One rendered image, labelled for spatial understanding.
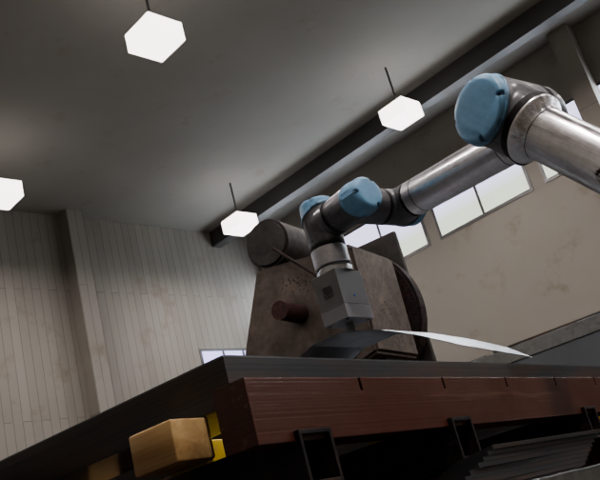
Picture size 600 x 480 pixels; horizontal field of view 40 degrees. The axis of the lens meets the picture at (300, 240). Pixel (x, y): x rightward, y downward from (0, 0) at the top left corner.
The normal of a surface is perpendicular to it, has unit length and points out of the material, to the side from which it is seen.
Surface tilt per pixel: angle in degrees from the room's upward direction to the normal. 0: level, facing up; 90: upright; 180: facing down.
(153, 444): 90
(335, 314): 90
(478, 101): 84
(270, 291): 90
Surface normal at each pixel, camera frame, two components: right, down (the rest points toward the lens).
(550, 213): -0.70, -0.08
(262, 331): -0.53, -0.18
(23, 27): 0.25, 0.90
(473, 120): -0.85, -0.09
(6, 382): 0.67, -0.42
